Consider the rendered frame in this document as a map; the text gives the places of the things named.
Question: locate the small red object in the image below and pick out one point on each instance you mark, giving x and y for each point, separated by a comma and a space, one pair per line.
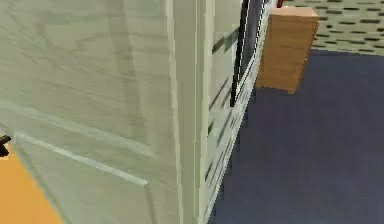
279, 3

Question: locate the light wooden cabinet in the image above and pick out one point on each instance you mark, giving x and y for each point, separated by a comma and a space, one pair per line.
286, 46

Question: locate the pale green room door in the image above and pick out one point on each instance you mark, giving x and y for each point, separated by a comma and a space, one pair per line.
100, 83

